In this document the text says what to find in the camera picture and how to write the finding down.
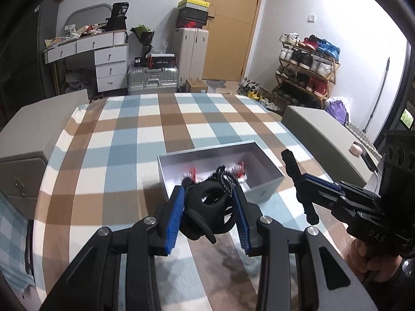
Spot long black hair clip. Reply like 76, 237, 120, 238
281, 149, 319, 225

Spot black round hair claw clip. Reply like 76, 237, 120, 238
180, 177, 236, 244

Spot black spiral hair tie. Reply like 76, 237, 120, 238
213, 165, 236, 195

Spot person's right hand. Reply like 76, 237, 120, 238
345, 239, 402, 282

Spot right grey bedside cabinet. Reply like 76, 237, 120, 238
281, 105, 373, 187

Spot grey bedside cabinet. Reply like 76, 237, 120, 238
281, 105, 373, 187
0, 90, 89, 220

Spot grey open cardboard box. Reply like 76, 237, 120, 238
157, 140, 285, 204

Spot red white small packet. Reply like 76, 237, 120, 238
231, 161, 248, 182

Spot plaid blue brown bedspread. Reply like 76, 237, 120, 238
33, 93, 328, 310

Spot wooden shoe rack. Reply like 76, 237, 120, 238
273, 32, 341, 110

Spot silver lying suitcase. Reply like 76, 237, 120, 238
127, 67, 179, 96

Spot left grey bedside cabinet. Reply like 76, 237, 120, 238
0, 90, 89, 220

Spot white desk with drawers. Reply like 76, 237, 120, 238
44, 30, 129, 93

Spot white upright suitcase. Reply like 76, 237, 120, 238
171, 27, 209, 87

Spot black wrapped flower bouquet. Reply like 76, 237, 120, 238
130, 25, 154, 57

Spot wooden door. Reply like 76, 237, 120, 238
203, 0, 261, 81

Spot black gift bag on desk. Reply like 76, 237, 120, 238
105, 2, 129, 32

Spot yellow black stacked shoe boxes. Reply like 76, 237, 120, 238
176, 0, 210, 29

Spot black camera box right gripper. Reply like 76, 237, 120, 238
379, 131, 414, 228

